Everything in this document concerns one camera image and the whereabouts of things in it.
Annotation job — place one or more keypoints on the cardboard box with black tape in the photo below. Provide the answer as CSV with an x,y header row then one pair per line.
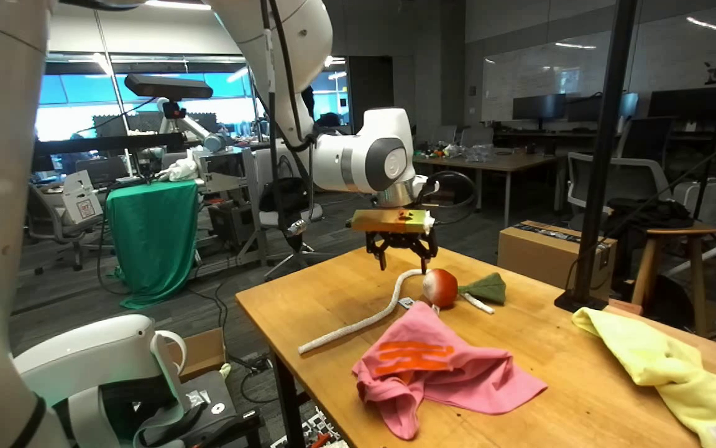
x,y
539,253

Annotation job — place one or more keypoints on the white sign board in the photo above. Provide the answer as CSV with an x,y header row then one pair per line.
x,y
79,198

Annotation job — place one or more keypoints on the black box with sticker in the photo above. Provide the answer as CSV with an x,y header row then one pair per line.
x,y
236,424

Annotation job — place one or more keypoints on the green draped cloth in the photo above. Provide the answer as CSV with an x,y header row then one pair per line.
x,y
154,239

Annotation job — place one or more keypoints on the wooden office table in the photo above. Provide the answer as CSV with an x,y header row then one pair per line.
x,y
498,159

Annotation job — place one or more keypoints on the black bag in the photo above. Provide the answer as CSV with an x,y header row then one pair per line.
x,y
651,218

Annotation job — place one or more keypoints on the black stereo camera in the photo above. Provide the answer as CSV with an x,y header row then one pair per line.
x,y
166,87

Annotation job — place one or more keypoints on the black metal frame bar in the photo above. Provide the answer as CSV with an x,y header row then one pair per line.
x,y
110,143

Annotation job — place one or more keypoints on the white flexible tube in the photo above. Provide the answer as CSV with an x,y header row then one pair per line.
x,y
349,327

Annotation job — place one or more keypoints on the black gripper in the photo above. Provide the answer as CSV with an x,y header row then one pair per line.
x,y
401,239

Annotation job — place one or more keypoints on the white office chair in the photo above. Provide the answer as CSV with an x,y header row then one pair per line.
x,y
621,178

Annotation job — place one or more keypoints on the white crumpled object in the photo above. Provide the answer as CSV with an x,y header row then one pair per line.
x,y
176,171

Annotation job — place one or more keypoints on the black table leg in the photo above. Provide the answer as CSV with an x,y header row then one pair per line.
x,y
288,406

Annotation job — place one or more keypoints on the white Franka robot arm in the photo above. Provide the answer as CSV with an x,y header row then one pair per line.
x,y
337,164

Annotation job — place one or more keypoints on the magenta pink cloth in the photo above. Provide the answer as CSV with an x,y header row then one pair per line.
x,y
457,373

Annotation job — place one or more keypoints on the black office chair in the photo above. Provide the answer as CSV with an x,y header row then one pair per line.
x,y
279,200

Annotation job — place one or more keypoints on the wooden stool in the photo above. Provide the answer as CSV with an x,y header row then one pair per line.
x,y
678,232

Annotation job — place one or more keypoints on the wide black computer monitor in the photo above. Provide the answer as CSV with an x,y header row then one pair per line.
x,y
697,105

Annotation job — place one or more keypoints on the red radish plush toy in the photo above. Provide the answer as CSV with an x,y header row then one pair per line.
x,y
442,290

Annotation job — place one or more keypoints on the light yellow cloth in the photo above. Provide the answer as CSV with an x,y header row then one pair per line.
x,y
657,357

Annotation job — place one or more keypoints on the small brown box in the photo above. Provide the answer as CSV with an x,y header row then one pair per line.
x,y
204,352

